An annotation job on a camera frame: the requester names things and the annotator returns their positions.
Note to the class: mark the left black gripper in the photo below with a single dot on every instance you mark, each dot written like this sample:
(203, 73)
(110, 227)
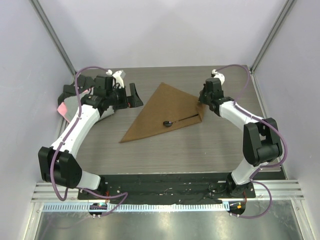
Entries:
(130, 101)

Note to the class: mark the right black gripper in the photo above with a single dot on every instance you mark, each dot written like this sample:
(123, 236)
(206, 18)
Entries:
(201, 99)

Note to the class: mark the brown cloth napkin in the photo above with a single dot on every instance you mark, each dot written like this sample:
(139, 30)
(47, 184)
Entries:
(166, 104)

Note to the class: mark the black spoon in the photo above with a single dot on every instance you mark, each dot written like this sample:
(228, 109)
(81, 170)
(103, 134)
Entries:
(169, 123)

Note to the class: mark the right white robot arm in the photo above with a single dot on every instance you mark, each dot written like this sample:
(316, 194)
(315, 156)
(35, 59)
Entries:
(261, 143)

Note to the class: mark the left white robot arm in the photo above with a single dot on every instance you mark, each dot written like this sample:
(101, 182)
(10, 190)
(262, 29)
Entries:
(58, 162)

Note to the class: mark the grey cloth napkin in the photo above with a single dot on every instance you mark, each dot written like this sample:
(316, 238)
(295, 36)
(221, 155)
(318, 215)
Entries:
(68, 108)

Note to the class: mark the pink cloth napkin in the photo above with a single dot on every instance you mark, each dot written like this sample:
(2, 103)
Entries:
(68, 103)

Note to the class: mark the black cloth pile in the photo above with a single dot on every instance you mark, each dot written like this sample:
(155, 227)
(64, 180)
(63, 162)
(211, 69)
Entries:
(75, 86)

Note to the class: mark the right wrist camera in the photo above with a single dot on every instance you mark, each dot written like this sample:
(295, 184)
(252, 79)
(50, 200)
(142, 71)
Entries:
(217, 75)

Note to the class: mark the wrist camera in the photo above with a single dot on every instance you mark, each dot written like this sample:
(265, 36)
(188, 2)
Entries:
(217, 75)
(118, 76)

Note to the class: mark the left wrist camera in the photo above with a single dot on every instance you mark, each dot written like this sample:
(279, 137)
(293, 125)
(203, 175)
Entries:
(118, 76)

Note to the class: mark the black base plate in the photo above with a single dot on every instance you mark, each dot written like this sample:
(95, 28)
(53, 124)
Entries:
(176, 188)

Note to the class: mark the white slotted cable duct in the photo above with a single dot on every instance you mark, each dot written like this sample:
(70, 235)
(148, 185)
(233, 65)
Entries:
(98, 207)

